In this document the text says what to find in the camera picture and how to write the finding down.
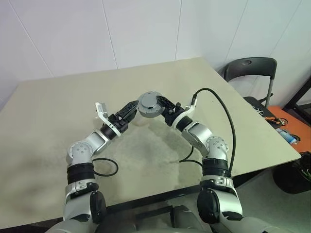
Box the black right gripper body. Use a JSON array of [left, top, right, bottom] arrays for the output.
[[164, 103, 184, 127]]

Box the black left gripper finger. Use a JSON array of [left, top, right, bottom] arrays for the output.
[[124, 109, 139, 124], [116, 100, 139, 117]]

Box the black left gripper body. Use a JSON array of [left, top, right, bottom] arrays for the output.
[[108, 113, 129, 133]]

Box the black folding chair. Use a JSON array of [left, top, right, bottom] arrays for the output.
[[218, 57, 277, 115]]

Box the dark grey rounded shape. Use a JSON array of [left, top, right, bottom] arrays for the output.
[[172, 205, 202, 233]]

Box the orange side table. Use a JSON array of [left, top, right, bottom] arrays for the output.
[[264, 105, 311, 146]]

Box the blue cylinder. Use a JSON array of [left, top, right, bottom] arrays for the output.
[[276, 130, 301, 145]]

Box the black bucket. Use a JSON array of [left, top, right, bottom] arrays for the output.
[[272, 151, 311, 195]]

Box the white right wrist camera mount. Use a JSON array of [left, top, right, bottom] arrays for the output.
[[171, 93, 197, 129]]

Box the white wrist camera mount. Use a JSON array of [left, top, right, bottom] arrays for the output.
[[171, 93, 197, 129], [94, 101, 121, 140]]

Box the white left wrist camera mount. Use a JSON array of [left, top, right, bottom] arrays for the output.
[[94, 101, 121, 140]]

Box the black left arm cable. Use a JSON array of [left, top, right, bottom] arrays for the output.
[[92, 157, 119, 177]]

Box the black table frame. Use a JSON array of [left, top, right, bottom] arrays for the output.
[[104, 184, 202, 214]]

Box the black metal rack frame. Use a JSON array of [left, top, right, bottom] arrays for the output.
[[284, 81, 311, 117]]

